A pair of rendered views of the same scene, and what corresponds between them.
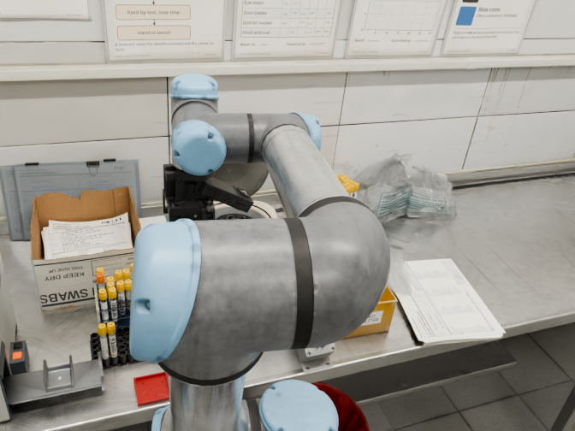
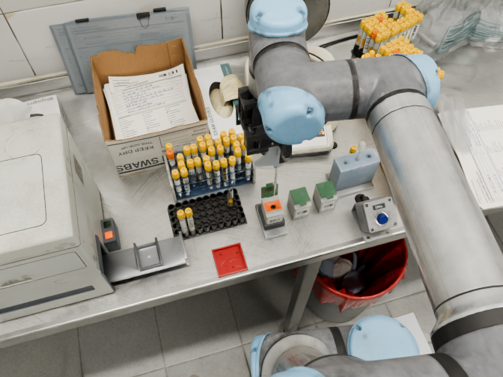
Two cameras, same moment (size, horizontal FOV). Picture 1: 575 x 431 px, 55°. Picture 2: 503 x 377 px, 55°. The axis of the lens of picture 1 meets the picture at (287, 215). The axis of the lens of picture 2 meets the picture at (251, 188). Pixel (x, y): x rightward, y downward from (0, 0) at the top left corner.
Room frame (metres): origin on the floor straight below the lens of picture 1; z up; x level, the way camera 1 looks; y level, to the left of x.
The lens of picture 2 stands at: (0.34, 0.15, 1.90)
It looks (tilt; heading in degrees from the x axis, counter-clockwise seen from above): 59 degrees down; 6
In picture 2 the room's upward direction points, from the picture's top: 1 degrees clockwise
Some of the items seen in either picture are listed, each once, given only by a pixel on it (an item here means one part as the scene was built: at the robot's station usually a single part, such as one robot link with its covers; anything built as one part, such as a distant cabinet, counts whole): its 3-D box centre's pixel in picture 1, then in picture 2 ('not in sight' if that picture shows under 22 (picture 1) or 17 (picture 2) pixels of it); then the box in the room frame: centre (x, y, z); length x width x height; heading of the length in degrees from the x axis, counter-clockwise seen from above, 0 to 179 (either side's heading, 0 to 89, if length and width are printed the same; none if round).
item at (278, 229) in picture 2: not in sight; (271, 217); (0.86, 0.15, 0.89); 0.09 x 0.05 x 0.04; 22
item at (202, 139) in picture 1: (209, 138); (301, 94); (0.75, 0.13, 1.44); 0.11 x 0.11 x 0.08; 14
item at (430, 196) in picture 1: (429, 189); (499, 13); (1.60, -0.45, 0.94); 0.20 x 0.17 x 0.14; 85
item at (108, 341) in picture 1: (132, 328); (205, 205); (0.85, 0.30, 0.93); 0.17 x 0.09 x 0.11; 114
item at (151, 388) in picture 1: (152, 387); (230, 259); (0.74, 0.23, 0.88); 0.07 x 0.07 x 0.01; 23
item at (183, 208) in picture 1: (190, 195); (266, 114); (0.84, 0.18, 1.28); 0.09 x 0.08 x 0.12; 113
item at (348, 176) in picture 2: not in sight; (352, 170); (0.99, -0.03, 0.92); 0.10 x 0.07 x 0.10; 115
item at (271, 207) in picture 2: not in sight; (272, 212); (0.86, 0.15, 0.92); 0.05 x 0.04 x 0.06; 22
